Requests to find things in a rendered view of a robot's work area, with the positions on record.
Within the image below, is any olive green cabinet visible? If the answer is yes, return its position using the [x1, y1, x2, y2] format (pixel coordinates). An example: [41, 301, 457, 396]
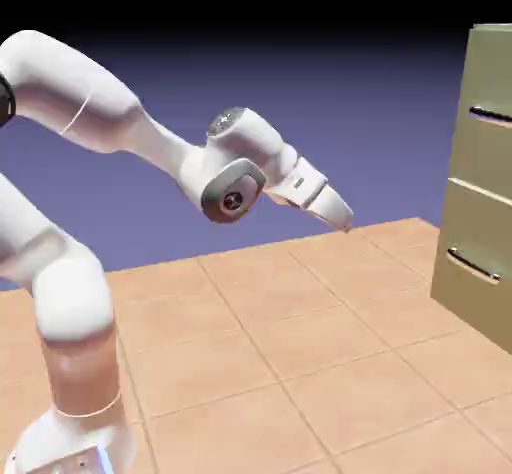
[430, 22, 512, 356]

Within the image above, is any olive green drawer front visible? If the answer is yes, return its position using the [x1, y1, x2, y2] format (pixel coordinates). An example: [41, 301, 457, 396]
[448, 25, 512, 199]
[430, 177, 512, 354]

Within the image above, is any dark metal drawer handle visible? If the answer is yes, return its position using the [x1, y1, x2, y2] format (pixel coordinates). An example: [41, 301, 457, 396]
[468, 105, 512, 123]
[446, 246, 502, 283]

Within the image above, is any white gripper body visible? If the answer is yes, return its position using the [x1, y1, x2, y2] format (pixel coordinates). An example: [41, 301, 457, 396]
[306, 182, 355, 233]

